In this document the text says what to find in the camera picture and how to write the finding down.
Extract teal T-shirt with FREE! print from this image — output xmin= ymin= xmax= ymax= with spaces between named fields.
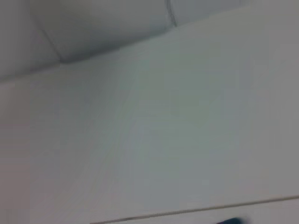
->
xmin=217 ymin=217 xmax=249 ymax=224

